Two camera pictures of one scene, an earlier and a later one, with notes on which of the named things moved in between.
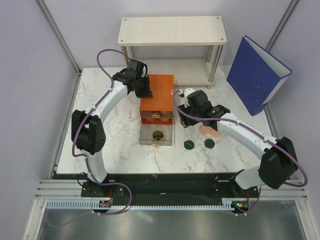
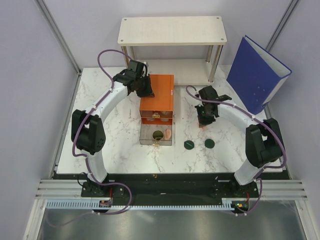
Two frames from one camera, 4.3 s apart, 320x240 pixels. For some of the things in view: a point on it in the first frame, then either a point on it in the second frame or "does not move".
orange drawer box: (158, 110) does not move
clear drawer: (146, 132) does not move
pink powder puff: (205, 130) → (167, 134)
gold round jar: (157, 135) does not move
